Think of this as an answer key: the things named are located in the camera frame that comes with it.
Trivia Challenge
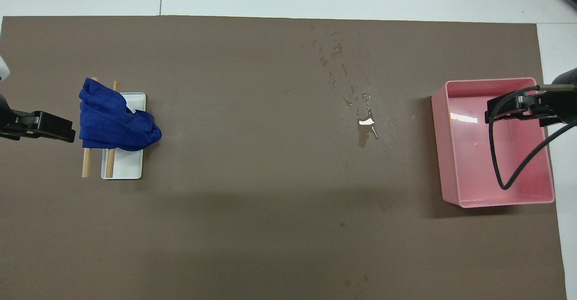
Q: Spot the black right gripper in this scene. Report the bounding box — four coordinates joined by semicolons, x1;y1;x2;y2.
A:
485;87;570;127

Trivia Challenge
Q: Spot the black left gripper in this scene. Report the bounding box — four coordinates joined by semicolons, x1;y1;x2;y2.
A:
8;110;76;143

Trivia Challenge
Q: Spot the blue towel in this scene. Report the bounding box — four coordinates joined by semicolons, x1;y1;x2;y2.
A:
78;78;162;152

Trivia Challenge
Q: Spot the spilled water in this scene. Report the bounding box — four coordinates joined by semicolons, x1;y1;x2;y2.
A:
310;25;380;149

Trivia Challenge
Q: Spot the pink plastic bin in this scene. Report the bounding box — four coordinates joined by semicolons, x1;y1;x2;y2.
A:
431;77;555;209

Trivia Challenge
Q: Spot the white rack with wooden rods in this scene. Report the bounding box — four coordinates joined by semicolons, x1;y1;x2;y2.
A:
101;92;147;181

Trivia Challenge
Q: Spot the brown table mat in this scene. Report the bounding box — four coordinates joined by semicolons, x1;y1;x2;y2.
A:
0;15;568;300

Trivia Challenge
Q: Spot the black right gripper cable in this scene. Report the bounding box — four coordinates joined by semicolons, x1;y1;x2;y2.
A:
488;85;577;191

